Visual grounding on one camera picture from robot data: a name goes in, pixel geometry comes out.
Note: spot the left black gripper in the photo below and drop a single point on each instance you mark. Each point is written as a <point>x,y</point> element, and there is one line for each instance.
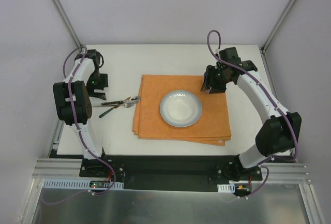
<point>98,89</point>

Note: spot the aluminium frame post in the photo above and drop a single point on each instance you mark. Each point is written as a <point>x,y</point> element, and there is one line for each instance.
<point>59,8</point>
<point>278,25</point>

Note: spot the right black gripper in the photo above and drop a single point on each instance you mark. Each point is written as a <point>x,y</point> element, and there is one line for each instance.
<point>212,79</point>

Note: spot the orange cloth napkin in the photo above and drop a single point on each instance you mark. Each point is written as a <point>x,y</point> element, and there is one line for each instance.
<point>213,127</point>

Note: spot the right aluminium frame post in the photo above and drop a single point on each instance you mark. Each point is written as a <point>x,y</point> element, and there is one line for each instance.
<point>278,25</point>

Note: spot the gold-tipped knife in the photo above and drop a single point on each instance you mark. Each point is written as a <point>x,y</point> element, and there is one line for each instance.
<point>109,110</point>

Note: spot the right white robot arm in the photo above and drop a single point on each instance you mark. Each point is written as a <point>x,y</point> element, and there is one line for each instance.
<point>280,128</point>

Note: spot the silver fork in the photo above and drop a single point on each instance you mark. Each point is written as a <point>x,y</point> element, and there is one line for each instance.
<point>99,105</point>

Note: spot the silver spoon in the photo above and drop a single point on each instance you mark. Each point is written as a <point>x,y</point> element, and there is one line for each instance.
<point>121,100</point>

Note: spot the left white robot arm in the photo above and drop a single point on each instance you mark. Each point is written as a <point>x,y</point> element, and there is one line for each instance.
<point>73,99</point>

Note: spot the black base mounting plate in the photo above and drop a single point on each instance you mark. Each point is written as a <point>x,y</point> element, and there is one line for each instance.
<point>170,173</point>

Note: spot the left aluminium frame post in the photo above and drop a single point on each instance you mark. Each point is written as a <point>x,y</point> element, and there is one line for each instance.
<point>59,8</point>

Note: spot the white blue-rimmed plate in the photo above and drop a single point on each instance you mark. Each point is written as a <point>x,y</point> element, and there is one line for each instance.
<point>180,108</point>

